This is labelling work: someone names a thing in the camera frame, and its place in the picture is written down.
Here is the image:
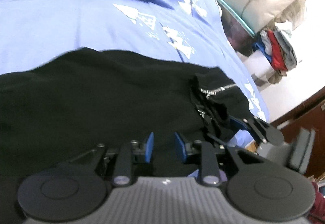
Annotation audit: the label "brown wooden cabinet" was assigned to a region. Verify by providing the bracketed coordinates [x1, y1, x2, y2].
[270, 88, 325, 181]

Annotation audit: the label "pile of colourful clothes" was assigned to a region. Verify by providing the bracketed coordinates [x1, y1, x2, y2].
[252, 21, 300, 85]

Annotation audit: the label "dark red cloth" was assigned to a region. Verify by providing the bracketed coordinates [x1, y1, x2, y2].
[308, 180, 325, 224]

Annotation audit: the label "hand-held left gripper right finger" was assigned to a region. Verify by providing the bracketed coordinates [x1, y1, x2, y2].
[174, 132, 265, 187]

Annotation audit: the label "black pants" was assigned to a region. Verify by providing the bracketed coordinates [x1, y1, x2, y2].
[0, 47, 252, 224]

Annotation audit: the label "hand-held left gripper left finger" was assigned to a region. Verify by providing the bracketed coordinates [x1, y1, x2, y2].
[54, 132, 155, 187]

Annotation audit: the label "blue printed bed sheet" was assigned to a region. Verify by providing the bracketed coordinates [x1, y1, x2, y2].
[0, 0, 270, 149]

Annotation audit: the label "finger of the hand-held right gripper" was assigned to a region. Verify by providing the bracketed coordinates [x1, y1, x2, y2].
[229, 116, 285, 146]
[206, 134, 230, 149]

